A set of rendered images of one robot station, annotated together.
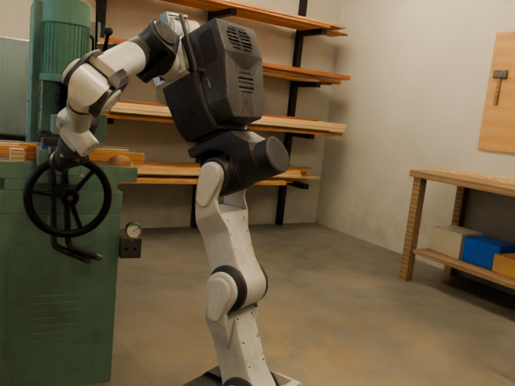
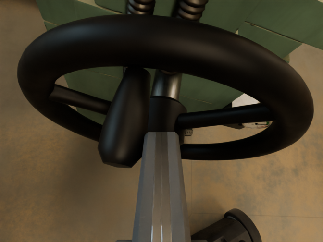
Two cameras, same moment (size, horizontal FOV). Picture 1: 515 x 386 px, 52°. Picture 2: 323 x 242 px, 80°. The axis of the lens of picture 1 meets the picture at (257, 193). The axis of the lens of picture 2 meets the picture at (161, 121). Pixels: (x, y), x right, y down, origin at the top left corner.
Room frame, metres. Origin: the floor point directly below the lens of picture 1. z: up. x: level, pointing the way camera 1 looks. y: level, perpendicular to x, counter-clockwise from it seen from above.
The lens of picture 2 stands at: (1.71, 0.65, 1.02)
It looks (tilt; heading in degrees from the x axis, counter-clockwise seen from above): 66 degrees down; 358
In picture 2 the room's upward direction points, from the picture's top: 40 degrees clockwise
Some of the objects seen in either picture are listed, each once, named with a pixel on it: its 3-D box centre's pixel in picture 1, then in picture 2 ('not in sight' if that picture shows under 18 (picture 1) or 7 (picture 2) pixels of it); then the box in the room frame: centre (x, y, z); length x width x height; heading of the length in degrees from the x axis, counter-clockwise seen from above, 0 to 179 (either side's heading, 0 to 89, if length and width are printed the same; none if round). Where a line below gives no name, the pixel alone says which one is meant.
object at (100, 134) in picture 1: (94, 128); not in sight; (2.34, 0.74, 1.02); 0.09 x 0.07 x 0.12; 117
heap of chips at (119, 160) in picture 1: (120, 159); not in sight; (2.13, 0.56, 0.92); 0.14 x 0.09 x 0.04; 27
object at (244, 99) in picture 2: (128, 244); (236, 104); (2.10, 0.50, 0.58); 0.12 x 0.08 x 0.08; 27
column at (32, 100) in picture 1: (55, 91); not in sight; (2.37, 0.93, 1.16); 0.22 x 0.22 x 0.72; 27
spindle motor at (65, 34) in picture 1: (65, 42); not in sight; (2.11, 0.80, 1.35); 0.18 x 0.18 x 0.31
